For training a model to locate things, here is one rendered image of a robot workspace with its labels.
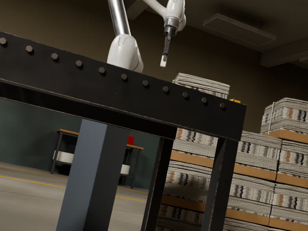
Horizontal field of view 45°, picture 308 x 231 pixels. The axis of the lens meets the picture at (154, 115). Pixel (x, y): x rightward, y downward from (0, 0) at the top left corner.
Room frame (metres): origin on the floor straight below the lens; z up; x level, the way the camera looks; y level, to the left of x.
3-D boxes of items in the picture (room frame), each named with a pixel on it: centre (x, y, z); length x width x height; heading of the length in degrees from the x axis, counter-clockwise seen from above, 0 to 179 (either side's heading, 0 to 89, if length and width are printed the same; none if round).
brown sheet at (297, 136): (2.13, -0.82, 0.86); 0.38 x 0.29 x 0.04; 0
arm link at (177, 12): (2.14, 0.01, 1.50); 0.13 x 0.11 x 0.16; 169
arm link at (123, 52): (2.15, 0.26, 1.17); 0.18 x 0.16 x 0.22; 169
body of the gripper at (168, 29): (2.13, 0.01, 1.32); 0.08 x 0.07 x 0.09; 1
